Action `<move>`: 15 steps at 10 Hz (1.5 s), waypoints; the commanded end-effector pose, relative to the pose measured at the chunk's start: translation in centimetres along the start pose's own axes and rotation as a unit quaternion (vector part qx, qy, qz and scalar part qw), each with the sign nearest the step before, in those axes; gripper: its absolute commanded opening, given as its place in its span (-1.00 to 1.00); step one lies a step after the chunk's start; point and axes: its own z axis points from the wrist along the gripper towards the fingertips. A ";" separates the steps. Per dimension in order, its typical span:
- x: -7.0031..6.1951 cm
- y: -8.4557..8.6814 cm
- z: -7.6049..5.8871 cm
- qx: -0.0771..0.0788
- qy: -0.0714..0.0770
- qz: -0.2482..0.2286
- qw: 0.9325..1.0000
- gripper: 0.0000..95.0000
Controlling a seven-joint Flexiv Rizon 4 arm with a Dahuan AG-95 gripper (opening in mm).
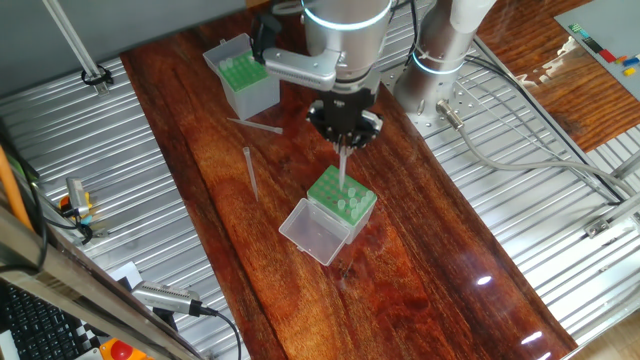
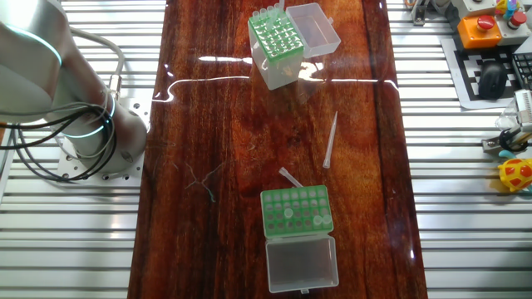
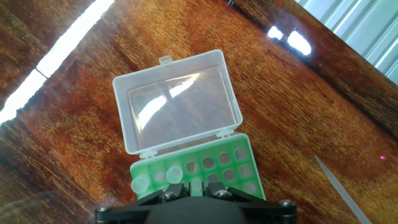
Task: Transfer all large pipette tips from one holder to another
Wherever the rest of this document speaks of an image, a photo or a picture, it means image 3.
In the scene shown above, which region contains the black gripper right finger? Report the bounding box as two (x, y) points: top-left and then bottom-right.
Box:
(203, 181), (299, 224)

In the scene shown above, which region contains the green clear pipette tip box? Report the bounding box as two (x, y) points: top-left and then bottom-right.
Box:
(112, 49), (267, 200)

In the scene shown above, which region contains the glossy brown wooden board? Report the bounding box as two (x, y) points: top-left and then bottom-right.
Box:
(0, 0), (398, 224)

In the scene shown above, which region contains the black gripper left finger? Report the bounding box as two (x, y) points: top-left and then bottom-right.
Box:
(94, 182), (190, 224)

